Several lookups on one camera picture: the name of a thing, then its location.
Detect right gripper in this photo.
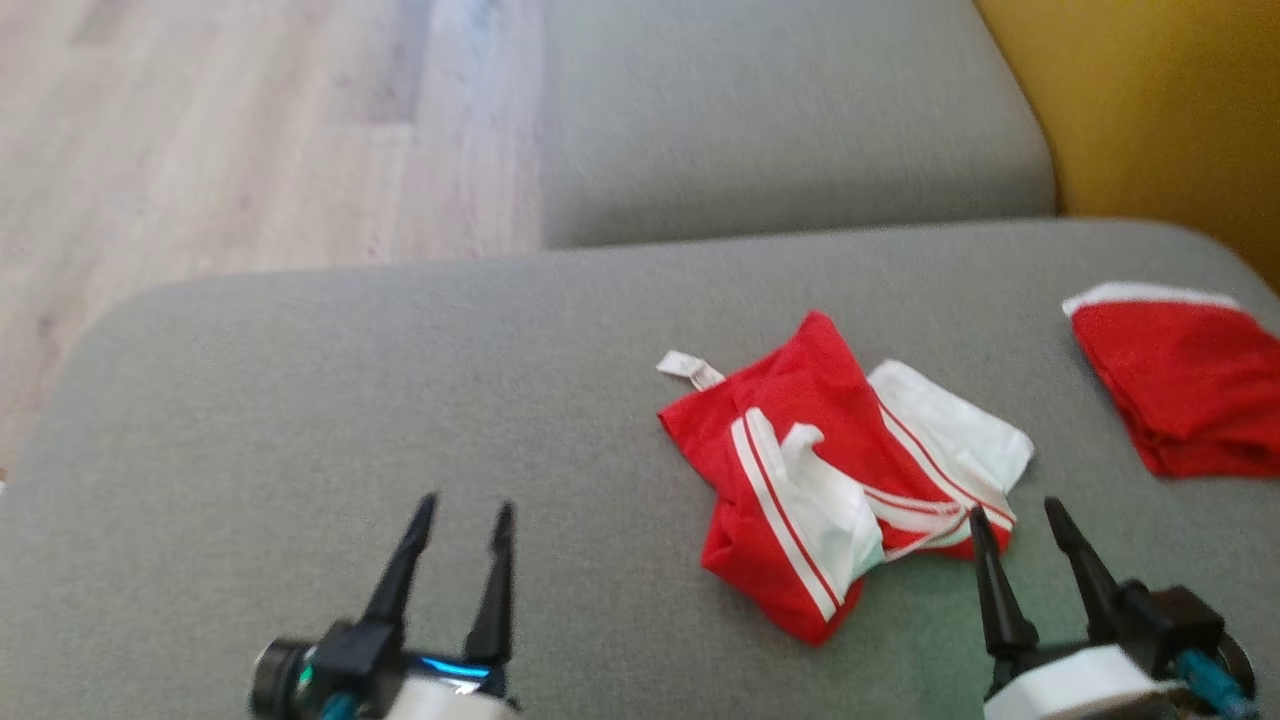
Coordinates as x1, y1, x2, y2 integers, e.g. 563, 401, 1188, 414
967, 496, 1257, 720

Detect red white basketball jersey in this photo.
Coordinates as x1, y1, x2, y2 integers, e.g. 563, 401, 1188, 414
656, 310, 1036, 647

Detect small grey sofa cushion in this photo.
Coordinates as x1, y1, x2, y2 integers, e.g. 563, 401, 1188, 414
538, 0, 1058, 250

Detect large grey sofa seat cushion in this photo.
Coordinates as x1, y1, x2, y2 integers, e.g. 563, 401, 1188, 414
0, 218, 1280, 720

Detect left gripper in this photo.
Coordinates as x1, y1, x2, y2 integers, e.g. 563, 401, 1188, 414
249, 491, 523, 720

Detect red white basketball shorts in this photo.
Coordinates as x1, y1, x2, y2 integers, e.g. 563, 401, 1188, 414
1062, 282, 1280, 480

